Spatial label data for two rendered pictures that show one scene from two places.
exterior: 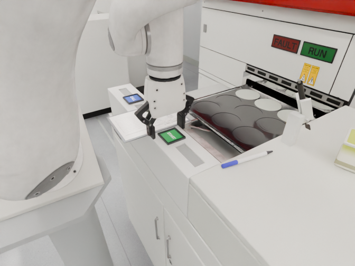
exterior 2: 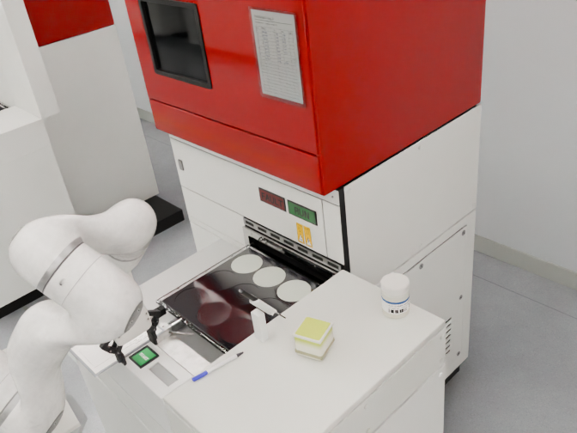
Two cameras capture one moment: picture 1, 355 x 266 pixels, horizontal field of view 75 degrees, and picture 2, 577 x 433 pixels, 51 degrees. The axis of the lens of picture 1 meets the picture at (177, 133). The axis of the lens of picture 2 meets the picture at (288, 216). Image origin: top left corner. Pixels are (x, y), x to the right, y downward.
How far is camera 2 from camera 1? 1.01 m
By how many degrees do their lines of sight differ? 7
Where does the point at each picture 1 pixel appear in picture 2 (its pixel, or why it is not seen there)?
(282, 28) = (264, 182)
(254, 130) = (245, 321)
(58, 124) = (57, 391)
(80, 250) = not seen: outside the picture
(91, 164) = not seen: hidden behind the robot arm
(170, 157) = (144, 381)
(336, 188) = (289, 377)
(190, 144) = (165, 362)
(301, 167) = (266, 362)
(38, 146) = (49, 406)
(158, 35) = not seen: hidden behind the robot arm
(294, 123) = (257, 321)
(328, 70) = (317, 232)
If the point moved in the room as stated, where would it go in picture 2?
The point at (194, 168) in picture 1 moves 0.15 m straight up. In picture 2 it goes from (167, 387) to (153, 341)
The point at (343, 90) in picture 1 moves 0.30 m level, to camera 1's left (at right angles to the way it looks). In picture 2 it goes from (336, 253) to (232, 276)
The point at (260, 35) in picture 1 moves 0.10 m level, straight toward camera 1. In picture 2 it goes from (245, 185) to (239, 201)
